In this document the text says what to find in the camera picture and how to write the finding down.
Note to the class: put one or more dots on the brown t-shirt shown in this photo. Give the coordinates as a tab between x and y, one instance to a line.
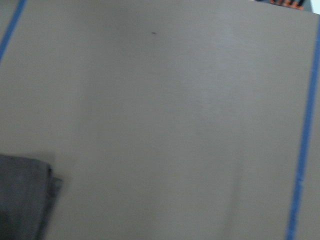
28	194

